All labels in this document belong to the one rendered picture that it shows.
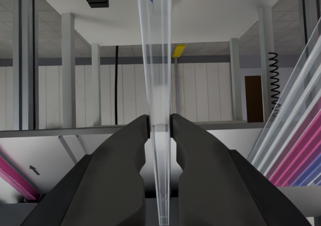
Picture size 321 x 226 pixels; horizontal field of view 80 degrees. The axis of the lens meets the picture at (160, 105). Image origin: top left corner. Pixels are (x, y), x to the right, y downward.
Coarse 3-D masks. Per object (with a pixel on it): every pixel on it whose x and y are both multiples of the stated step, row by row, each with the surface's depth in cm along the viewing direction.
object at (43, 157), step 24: (0, 144) 24; (24, 144) 24; (48, 144) 24; (72, 144) 24; (96, 144) 24; (240, 144) 25; (24, 168) 28; (48, 168) 28; (144, 168) 28; (0, 192) 33; (48, 192) 33; (288, 192) 35; (312, 192) 36; (312, 216) 45
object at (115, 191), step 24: (144, 120) 12; (120, 144) 10; (144, 144) 12; (96, 168) 8; (120, 168) 8; (96, 192) 7; (120, 192) 7; (144, 192) 8; (72, 216) 7; (96, 216) 6; (120, 216) 6; (144, 216) 7
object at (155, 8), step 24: (144, 0) 8; (168, 0) 8; (144, 24) 8; (168, 24) 8; (144, 48) 9; (168, 48) 9; (144, 72) 10; (168, 72) 10; (168, 96) 11; (168, 120) 12; (168, 144) 14; (168, 168) 17; (168, 192) 20; (168, 216) 25
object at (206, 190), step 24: (192, 144) 10; (216, 144) 10; (192, 168) 8; (216, 168) 8; (192, 192) 7; (216, 192) 7; (240, 192) 7; (192, 216) 7; (216, 216) 6; (240, 216) 6
